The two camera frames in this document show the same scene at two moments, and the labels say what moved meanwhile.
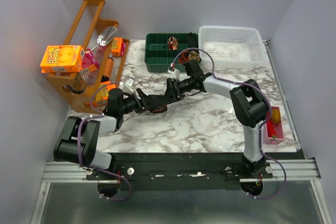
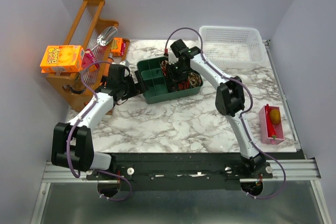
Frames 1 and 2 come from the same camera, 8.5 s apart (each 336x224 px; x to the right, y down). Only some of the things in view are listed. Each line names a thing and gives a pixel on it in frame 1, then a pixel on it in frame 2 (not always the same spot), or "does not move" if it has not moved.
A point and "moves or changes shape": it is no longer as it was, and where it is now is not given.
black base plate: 178,171 does not move
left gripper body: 131,104 → 128,87
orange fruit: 275,116 does not move
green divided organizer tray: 161,50 → 158,90
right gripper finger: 157,100 → 172,86
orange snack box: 62,59 does not move
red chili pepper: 271,130 does not move
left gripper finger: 153,106 → 139,88
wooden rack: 86,91 does not move
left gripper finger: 146,98 → 138,77
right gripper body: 183,86 → 176,71
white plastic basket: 232,47 does not move
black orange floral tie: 161,109 moves or changes shape
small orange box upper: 116,46 does not move
